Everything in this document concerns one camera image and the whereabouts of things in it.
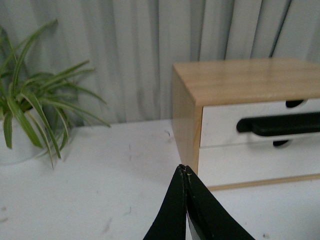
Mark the white drawer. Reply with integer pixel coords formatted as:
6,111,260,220
200,98,320,148
198,141,320,187

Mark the green spider plant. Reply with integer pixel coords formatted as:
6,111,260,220
0,20,102,161

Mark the wooden drawer cabinet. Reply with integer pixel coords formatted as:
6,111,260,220
172,58,320,190

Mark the black drawer handle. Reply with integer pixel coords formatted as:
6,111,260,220
236,112,320,137

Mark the grey curtain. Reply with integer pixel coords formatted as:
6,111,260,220
0,0,320,123

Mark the white plant pot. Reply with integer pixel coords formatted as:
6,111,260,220
0,109,47,166

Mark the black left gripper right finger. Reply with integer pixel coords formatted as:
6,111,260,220
185,166,253,240

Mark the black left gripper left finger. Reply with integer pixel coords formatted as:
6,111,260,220
144,164,187,240

